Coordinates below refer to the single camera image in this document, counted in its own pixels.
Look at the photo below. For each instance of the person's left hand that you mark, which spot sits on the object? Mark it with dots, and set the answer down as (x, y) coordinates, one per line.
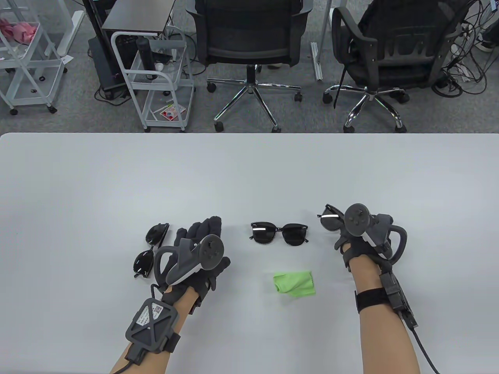
(199, 230)

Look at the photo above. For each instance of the person's right hand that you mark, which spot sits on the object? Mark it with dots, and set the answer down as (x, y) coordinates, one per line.
(353, 251)

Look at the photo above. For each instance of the grey handheld controller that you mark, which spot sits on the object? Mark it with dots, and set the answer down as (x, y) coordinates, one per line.
(356, 220)
(210, 251)

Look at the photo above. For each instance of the black square sunglasses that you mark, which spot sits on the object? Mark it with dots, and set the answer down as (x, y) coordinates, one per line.
(265, 235)
(331, 222)

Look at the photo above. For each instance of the black rounded sunglasses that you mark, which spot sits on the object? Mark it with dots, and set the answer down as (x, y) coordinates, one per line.
(142, 263)

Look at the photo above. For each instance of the green cleaning cloth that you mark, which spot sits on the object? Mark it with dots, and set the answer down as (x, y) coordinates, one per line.
(294, 284)

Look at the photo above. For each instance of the red and white packet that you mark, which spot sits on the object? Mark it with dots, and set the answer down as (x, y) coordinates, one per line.
(169, 113)

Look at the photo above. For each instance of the white rolling cart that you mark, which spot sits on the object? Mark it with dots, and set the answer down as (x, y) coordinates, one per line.
(150, 117)
(23, 89)

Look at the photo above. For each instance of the black bottle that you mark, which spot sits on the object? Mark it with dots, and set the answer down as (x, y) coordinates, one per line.
(145, 54)

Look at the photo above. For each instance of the black computer tower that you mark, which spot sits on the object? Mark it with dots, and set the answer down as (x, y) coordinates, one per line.
(103, 66)

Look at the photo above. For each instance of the white metal desk leg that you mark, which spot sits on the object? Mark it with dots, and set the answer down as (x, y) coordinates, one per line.
(316, 62)

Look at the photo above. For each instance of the black ribbed office chair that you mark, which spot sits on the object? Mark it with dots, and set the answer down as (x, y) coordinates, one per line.
(393, 58)

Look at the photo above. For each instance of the black mesh office chair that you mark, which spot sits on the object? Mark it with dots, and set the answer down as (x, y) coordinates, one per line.
(249, 35)

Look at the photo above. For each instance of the white power strip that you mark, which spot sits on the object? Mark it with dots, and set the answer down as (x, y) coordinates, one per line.
(464, 74)

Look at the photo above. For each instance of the dark side table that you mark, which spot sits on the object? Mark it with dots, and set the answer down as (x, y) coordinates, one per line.
(136, 15)

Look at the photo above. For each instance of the white desk foot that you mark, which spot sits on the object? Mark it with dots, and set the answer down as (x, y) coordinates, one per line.
(70, 35)

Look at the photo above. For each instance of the pink cloth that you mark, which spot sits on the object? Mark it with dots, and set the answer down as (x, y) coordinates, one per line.
(21, 31)

